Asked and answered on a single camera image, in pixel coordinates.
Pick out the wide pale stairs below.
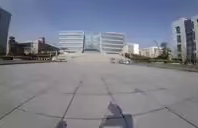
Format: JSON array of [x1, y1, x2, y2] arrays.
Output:
[[55, 52, 122, 64]]

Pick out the pale paved plaza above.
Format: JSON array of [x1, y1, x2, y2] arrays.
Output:
[[0, 53, 198, 128]]

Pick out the white layered building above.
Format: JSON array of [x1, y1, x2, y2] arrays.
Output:
[[58, 31, 126, 55]]

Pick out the white vehicle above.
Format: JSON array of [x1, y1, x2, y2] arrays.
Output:
[[118, 58, 132, 65]]

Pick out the small white building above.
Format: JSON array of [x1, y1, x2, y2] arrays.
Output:
[[122, 42, 141, 56]]

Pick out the low pale building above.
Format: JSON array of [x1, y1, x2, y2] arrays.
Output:
[[139, 46, 164, 59]]

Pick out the tree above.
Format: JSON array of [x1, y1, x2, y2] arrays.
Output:
[[158, 41, 172, 61]]

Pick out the low dark building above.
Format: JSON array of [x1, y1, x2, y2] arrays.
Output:
[[7, 35, 60, 61]]

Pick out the dark raised kerb strip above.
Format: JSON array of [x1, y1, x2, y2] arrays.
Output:
[[0, 58, 53, 67]]

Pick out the pale grey windowed building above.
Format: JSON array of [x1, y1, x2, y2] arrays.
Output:
[[170, 9, 198, 66]]

